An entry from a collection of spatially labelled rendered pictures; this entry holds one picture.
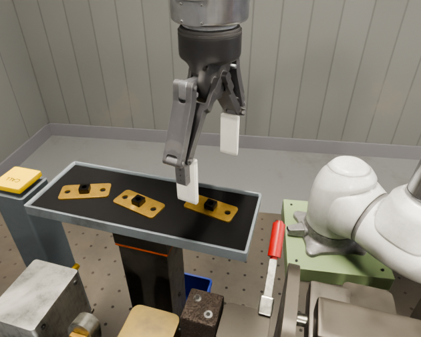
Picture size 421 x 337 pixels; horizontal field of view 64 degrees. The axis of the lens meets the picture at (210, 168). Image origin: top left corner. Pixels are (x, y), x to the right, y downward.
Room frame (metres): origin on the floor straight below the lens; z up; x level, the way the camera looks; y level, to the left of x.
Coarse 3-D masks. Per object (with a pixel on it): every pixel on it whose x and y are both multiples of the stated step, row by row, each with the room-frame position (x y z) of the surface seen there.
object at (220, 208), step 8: (200, 200) 0.43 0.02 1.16; (208, 200) 0.42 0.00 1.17; (192, 208) 0.41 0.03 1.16; (200, 208) 0.41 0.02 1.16; (208, 208) 0.41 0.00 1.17; (216, 208) 0.41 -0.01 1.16; (224, 208) 0.41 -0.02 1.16; (232, 208) 0.41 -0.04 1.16; (208, 216) 0.39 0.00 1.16; (216, 216) 0.39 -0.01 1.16; (224, 216) 0.39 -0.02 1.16; (232, 216) 0.39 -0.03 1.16
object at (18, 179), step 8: (16, 168) 0.53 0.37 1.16; (24, 168) 0.53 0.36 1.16; (8, 176) 0.50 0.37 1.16; (16, 176) 0.50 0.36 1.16; (24, 176) 0.50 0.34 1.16; (32, 176) 0.50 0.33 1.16; (40, 176) 0.52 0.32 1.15; (0, 184) 0.48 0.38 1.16; (8, 184) 0.48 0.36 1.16; (16, 184) 0.48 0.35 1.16; (24, 184) 0.48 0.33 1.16; (16, 192) 0.47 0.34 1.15
